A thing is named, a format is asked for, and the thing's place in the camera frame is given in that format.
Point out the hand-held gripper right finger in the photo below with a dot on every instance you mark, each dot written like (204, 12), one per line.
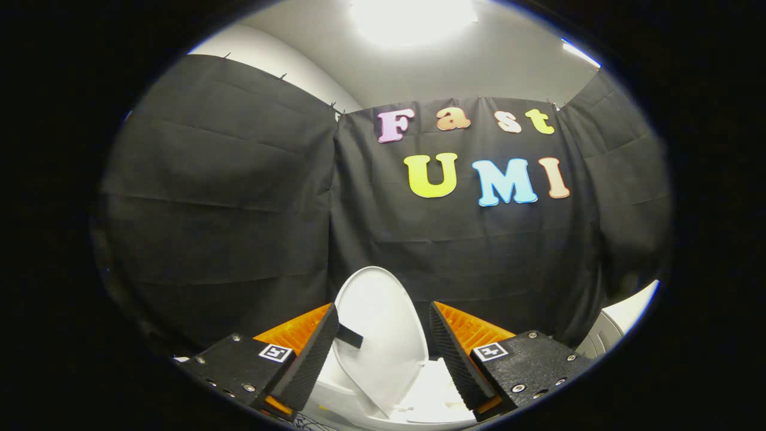
(458, 365)

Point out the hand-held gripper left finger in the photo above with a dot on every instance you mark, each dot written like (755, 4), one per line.
(311, 365)

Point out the black backdrop cloth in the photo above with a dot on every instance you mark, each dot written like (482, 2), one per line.
(239, 209)

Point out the white drawer cabinet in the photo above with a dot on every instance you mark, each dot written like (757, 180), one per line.
(628, 308)

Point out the small ceiling light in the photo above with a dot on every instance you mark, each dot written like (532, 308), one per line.
(579, 52)

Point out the large ceiling light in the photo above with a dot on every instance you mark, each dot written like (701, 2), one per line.
(413, 21)

